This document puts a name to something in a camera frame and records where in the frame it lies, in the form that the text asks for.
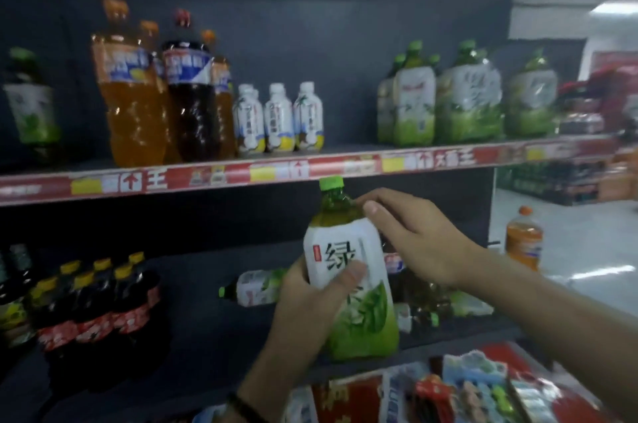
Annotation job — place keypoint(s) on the person's left hand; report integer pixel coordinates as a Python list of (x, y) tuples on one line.
[(299, 328)]

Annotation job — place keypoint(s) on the person's right hand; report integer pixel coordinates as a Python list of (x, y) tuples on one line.
[(423, 238)]

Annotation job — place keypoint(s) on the green-cap tea bottle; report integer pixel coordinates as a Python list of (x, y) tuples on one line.
[(254, 288)]

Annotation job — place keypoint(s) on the dark grey metal shelf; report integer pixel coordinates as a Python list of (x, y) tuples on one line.
[(224, 338)]

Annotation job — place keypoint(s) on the large green tea bottle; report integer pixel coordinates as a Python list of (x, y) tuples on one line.
[(339, 248)]

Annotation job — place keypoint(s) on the large orange soda bottle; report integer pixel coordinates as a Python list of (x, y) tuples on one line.
[(132, 113), (224, 113), (167, 128), (523, 243)]

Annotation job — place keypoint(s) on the row of large tea bottles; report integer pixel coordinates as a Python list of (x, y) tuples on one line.
[(468, 103)]

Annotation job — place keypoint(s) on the cluster of white drink bottles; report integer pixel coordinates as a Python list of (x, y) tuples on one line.
[(279, 123)]

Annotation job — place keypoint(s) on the cluster of small cola bottles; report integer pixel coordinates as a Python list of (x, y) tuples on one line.
[(94, 323)]

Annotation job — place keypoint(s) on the green label tea bottle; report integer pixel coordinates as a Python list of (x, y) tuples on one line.
[(32, 108)]

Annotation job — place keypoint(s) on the person's right forearm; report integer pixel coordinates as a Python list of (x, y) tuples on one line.
[(563, 318)]

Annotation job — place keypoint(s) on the person's left forearm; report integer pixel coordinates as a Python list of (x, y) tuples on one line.
[(274, 398)]

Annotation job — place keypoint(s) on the red shelf price strip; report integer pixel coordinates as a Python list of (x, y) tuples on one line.
[(50, 186)]

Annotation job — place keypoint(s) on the red gold-flower packet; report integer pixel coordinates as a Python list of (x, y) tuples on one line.
[(349, 400)]

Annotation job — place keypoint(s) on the crumpled white blue packet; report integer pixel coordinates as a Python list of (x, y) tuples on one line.
[(404, 398)]

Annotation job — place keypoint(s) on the stack of drink bottle packs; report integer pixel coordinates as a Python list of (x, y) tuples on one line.
[(563, 183)]

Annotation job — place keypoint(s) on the small red pack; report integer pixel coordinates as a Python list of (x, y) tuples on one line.
[(431, 400)]

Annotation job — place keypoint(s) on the blue pack of coloured sponges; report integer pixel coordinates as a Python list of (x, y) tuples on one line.
[(473, 383)]

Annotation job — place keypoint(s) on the white striped pack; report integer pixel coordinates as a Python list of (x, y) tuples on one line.
[(536, 400)]

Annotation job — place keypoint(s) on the stack of red baskets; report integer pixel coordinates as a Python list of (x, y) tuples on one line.
[(598, 98)]

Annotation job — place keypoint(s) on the cluster of checked-neck sauce bottles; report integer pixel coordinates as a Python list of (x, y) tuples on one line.
[(12, 308)]

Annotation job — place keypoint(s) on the ceiling light strip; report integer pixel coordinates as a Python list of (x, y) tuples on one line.
[(615, 8)]

